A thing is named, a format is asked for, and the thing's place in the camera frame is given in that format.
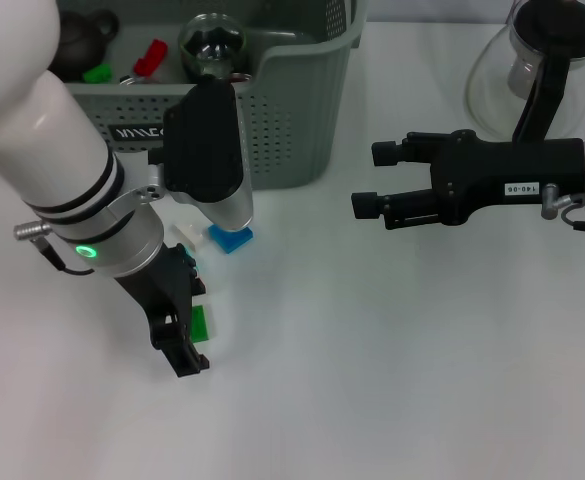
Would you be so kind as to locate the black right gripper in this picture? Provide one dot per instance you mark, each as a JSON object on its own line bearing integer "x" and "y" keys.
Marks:
{"x": 497, "y": 170}

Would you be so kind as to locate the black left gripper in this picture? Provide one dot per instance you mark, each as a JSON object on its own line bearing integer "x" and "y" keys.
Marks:
{"x": 167, "y": 295}

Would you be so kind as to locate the green two-stud building block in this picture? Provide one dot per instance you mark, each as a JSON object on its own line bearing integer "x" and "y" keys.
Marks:
{"x": 199, "y": 324}

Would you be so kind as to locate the green long building block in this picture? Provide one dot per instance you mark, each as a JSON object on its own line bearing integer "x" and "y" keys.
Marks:
{"x": 97, "y": 74}

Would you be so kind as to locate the dark red curved block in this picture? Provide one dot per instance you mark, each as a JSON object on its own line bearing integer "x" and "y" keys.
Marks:
{"x": 149, "y": 57}

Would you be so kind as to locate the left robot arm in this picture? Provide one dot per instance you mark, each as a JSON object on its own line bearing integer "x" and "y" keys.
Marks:
{"x": 47, "y": 140}

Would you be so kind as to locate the teal square building block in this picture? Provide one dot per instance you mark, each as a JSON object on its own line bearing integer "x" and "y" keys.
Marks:
{"x": 192, "y": 249}

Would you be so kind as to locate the blue square building block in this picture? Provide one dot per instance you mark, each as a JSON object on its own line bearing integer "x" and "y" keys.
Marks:
{"x": 232, "y": 241}

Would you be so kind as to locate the grey-green perforated storage bin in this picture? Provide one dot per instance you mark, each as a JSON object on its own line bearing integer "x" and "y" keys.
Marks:
{"x": 292, "y": 125}

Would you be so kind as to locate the glass pitcher black lid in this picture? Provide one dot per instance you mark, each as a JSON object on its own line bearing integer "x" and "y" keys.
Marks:
{"x": 547, "y": 30}

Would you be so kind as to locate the black clay teapot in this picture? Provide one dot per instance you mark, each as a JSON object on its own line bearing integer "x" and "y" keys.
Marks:
{"x": 79, "y": 45}

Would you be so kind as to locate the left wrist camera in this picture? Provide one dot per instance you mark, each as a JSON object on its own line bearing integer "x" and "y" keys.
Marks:
{"x": 202, "y": 150}

